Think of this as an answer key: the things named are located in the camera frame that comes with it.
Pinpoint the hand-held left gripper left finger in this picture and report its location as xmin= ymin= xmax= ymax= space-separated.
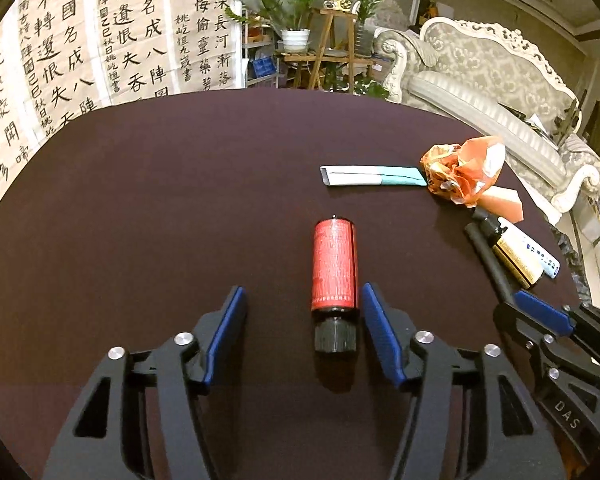
xmin=42 ymin=286 xmax=248 ymax=480

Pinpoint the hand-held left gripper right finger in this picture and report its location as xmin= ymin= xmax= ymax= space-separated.
xmin=361 ymin=282 xmax=566 ymax=480

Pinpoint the white blue printed tube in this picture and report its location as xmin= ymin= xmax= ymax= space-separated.
xmin=500 ymin=216 xmax=562 ymax=279

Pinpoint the gold label bottle black cap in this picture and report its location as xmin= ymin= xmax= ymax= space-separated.
xmin=472 ymin=207 xmax=546 ymax=289

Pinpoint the black cylindrical stick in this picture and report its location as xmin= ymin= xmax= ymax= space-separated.
xmin=464 ymin=222 xmax=521 ymax=302

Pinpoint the red label bottle black cap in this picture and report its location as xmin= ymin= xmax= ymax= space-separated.
xmin=310 ymin=216 xmax=358 ymax=356

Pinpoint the orange paper piece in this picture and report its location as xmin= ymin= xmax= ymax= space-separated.
xmin=477 ymin=185 xmax=524 ymax=224

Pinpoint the white teal squeeze tube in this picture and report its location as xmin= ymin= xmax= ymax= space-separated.
xmin=320 ymin=165 xmax=428 ymax=187

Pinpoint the orange foil wrapper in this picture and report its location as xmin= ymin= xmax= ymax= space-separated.
xmin=420 ymin=135 xmax=506 ymax=207

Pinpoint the patterned grey throw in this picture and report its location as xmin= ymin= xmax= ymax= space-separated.
xmin=560 ymin=132 xmax=600 ymax=171

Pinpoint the pile of papers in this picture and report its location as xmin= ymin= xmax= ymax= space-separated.
xmin=525 ymin=112 xmax=553 ymax=140

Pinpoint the dark long object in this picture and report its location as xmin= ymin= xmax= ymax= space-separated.
xmin=552 ymin=92 xmax=583 ymax=136

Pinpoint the ornate white sofa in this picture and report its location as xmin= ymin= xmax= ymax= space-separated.
xmin=375 ymin=17 xmax=600 ymax=213

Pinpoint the small bushy green plant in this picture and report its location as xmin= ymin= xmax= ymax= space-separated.
xmin=347 ymin=77 xmax=392 ymax=102

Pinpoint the metal shelf rack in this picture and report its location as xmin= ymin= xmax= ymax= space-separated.
xmin=241 ymin=37 xmax=283 ymax=90

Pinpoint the striped beige throw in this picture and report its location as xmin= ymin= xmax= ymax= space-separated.
xmin=380 ymin=27 xmax=443 ymax=68

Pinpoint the tall plant in dark pot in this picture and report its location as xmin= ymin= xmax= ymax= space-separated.
xmin=350 ymin=0 xmax=383 ymax=56

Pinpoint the green plant in white pot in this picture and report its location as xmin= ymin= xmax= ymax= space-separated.
xmin=257 ymin=0 xmax=326 ymax=53

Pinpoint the leafy plant in brown pot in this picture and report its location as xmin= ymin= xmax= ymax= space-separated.
xmin=224 ymin=5 xmax=281 ymax=43

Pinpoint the ornate white armchair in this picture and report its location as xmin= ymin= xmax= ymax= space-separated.
xmin=377 ymin=0 xmax=407 ymax=31

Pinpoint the wooden plant stand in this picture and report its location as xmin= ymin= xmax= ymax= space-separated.
xmin=280 ymin=6 xmax=377 ymax=92

